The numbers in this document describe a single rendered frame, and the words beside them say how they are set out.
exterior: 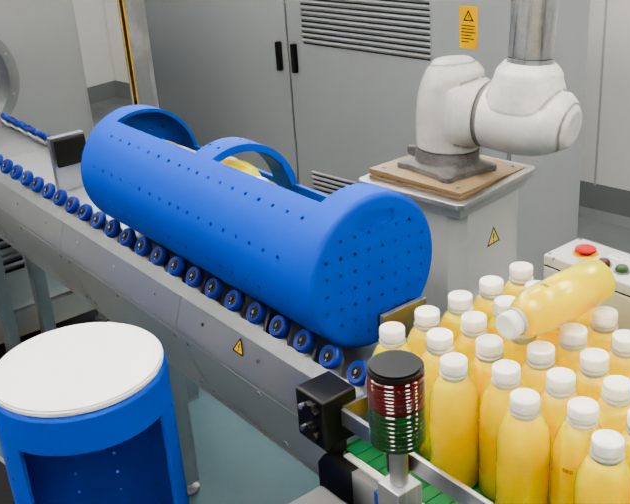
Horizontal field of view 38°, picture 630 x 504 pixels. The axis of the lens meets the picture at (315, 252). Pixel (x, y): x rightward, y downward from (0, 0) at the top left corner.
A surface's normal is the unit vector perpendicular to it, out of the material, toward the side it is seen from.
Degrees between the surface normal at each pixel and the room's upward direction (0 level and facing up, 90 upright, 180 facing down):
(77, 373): 0
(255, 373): 70
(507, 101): 82
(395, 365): 0
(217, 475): 0
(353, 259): 90
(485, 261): 90
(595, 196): 76
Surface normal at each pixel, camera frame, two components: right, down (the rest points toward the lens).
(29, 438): -0.35, 0.41
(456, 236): 0.01, 0.41
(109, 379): -0.07, -0.91
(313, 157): -0.70, 0.34
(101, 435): 0.41, 0.35
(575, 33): 0.72, 0.25
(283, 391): -0.76, -0.02
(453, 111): -0.58, 0.22
